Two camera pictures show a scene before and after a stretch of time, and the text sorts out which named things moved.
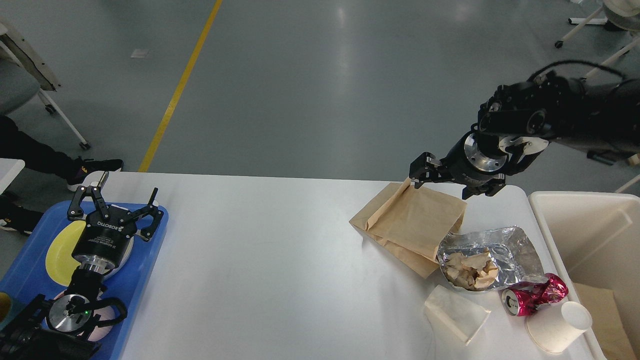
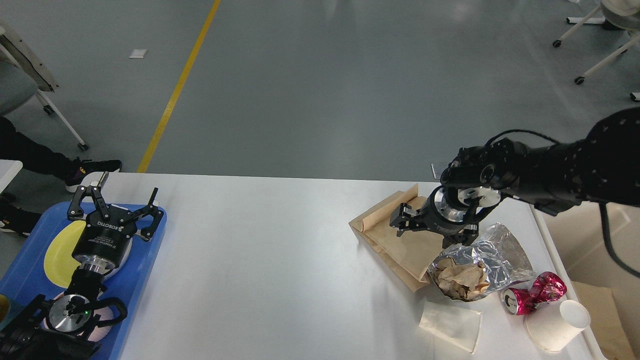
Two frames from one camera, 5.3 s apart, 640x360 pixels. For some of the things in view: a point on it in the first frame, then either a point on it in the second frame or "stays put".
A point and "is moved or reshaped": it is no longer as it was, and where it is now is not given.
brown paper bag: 408,223 is moved or reshaped
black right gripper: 467,158 to 443,212
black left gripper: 104,242 stays put
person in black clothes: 35,153 stays put
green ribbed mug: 6,306 stays put
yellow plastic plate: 60,262 stays put
